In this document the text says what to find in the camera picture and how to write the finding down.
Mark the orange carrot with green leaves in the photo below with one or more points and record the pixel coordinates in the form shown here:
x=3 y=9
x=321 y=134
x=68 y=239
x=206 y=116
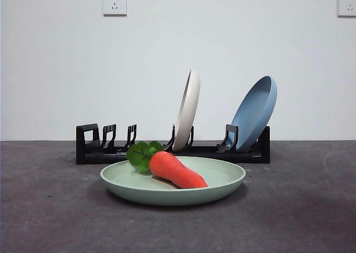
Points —
x=178 y=172

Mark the green plate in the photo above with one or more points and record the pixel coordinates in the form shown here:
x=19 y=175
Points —
x=167 y=196

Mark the white plate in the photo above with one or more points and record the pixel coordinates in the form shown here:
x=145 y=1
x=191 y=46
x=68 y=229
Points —
x=187 y=111

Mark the blue plate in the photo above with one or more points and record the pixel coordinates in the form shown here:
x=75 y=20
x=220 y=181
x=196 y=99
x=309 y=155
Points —
x=256 y=111

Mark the black plate rack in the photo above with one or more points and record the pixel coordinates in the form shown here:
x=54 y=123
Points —
x=83 y=155

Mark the white wall socket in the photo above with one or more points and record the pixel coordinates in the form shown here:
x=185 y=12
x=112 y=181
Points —
x=115 y=2
x=347 y=5

